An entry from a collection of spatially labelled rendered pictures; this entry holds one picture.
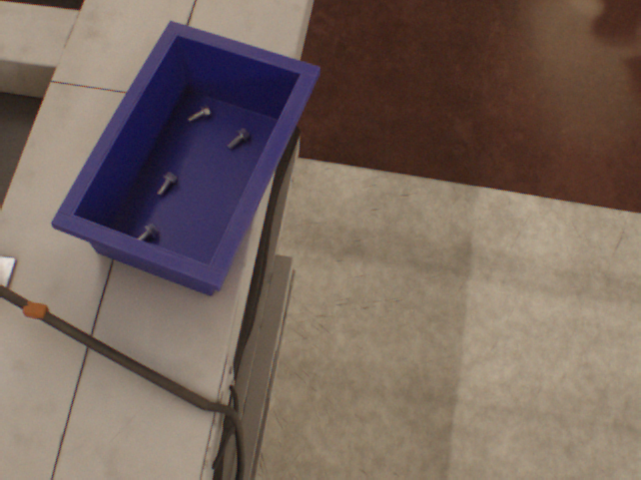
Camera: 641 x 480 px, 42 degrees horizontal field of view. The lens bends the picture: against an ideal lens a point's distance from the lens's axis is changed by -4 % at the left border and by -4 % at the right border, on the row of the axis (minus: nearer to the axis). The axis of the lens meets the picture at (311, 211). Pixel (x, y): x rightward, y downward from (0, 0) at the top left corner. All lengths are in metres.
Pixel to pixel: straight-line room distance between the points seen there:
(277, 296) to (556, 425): 0.68
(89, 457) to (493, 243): 1.20
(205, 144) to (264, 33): 0.15
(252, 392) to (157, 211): 0.43
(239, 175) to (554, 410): 1.01
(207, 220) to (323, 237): 0.95
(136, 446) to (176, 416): 0.04
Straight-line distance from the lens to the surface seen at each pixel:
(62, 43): 0.95
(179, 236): 0.80
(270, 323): 1.21
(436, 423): 1.63
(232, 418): 0.74
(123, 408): 0.75
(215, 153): 0.84
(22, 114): 0.98
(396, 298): 1.70
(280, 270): 1.24
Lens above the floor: 1.55
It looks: 61 degrees down
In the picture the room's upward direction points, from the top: 6 degrees clockwise
